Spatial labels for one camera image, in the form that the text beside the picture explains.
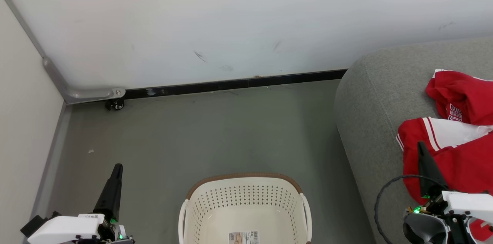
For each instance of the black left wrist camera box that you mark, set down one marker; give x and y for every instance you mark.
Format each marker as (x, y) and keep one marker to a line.
(32, 225)

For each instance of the paper label sticker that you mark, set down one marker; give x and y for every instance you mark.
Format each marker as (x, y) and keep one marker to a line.
(243, 238)

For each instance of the grey metal partition frame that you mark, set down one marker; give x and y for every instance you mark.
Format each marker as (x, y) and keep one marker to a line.
(88, 94)

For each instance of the small black caster wheel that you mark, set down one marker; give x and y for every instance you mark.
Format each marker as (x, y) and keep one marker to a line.
(115, 104)

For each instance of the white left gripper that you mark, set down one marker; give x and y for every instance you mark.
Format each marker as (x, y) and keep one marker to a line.
(65, 230)

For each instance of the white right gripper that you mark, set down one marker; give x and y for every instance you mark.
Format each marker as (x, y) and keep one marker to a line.
(470, 201)

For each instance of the red shorts with black lettering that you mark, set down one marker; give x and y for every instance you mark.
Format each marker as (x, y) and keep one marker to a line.
(462, 90)

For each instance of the white laundry basket brown rim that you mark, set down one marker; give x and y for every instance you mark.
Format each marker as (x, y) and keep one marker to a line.
(246, 213)

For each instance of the grey fabric sofa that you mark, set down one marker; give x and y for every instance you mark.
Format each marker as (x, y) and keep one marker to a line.
(377, 101)

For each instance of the black baseboard strip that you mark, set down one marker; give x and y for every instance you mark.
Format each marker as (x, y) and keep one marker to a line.
(231, 84)

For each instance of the red white-striped jersey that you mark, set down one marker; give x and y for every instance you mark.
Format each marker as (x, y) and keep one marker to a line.
(470, 163)

